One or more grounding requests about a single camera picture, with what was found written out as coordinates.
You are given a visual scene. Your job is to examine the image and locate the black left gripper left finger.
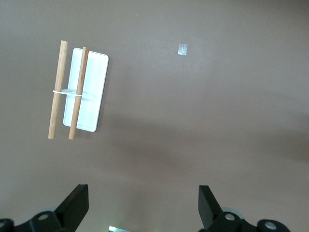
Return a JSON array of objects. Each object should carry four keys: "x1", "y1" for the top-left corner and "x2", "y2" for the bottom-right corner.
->
[{"x1": 0, "y1": 184, "x2": 89, "y2": 232}]

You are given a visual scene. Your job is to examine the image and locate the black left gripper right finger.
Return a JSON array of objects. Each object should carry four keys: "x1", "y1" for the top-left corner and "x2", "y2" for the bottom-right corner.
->
[{"x1": 198, "y1": 185, "x2": 290, "y2": 232}]

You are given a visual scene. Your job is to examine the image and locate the white rectangular tray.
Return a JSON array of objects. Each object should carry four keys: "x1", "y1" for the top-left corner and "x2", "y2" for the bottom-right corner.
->
[{"x1": 62, "y1": 47, "x2": 109, "y2": 133}]

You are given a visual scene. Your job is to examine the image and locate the white wire dowel holder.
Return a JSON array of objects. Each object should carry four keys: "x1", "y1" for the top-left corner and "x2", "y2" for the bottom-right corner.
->
[{"x1": 52, "y1": 88, "x2": 97, "y2": 100}]

